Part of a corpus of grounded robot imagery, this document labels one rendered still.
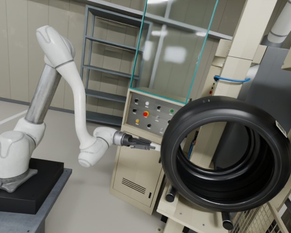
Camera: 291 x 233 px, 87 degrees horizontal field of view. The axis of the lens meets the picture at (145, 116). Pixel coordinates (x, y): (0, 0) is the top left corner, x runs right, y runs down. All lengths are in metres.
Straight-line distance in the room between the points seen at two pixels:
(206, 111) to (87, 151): 0.61
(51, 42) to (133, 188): 1.52
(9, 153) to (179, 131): 0.85
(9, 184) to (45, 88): 0.54
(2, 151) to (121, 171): 1.12
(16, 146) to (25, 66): 3.58
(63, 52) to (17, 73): 3.77
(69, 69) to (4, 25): 3.85
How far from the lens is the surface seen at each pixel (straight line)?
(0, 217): 1.16
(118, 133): 0.96
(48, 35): 0.91
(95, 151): 0.88
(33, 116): 1.17
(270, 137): 0.77
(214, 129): 1.09
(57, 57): 0.89
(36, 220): 1.10
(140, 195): 1.87
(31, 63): 4.45
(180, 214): 1.00
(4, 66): 4.77
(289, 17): 1.61
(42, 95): 1.11
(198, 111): 0.70
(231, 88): 1.05
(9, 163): 1.07
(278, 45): 1.69
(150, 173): 1.67
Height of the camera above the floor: 1.50
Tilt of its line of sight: 18 degrees down
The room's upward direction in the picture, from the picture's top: 13 degrees clockwise
